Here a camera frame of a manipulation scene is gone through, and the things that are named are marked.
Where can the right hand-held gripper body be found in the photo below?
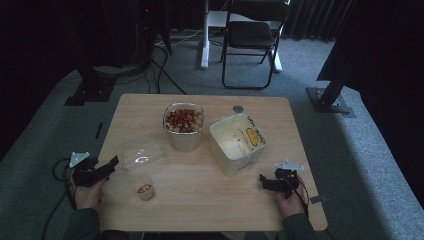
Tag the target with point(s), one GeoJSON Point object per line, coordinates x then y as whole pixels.
{"type": "Point", "coordinates": [285, 180]}

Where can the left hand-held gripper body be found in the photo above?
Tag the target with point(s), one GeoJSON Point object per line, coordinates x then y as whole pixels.
{"type": "Point", "coordinates": [85, 175]}

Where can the person's left hand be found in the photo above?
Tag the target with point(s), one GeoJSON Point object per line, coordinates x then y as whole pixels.
{"type": "Point", "coordinates": [87, 197]}

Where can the person's right hand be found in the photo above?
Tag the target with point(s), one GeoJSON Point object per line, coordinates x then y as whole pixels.
{"type": "Point", "coordinates": [293, 201]}

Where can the black marker pen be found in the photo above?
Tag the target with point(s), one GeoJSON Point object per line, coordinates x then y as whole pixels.
{"type": "Point", "coordinates": [99, 130]}

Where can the grey tape strip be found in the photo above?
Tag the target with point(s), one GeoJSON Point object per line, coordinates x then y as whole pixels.
{"type": "Point", "coordinates": [318, 199]}

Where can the small clear cup with snacks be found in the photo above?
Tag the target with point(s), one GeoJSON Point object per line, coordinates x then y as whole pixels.
{"type": "Point", "coordinates": [145, 190]}

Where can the white square bucket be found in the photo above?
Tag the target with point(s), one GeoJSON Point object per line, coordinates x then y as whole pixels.
{"type": "Point", "coordinates": [238, 143]}

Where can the grey round table grommet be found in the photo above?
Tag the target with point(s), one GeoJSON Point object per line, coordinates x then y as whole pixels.
{"type": "Point", "coordinates": [238, 108]}

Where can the clear container of red snacks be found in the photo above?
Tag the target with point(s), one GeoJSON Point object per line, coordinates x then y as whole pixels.
{"type": "Point", "coordinates": [183, 128]}

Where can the black stand with grey base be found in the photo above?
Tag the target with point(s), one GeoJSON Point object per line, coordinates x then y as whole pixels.
{"type": "Point", "coordinates": [330, 96]}

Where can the black folding chair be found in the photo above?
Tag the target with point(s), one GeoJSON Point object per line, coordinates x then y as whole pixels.
{"type": "Point", "coordinates": [251, 36]}

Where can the dark curtain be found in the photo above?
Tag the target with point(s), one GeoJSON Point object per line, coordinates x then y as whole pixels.
{"type": "Point", "coordinates": [316, 18]}

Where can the black stand with base plate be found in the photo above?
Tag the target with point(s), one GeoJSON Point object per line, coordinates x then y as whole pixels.
{"type": "Point", "coordinates": [91, 86]}

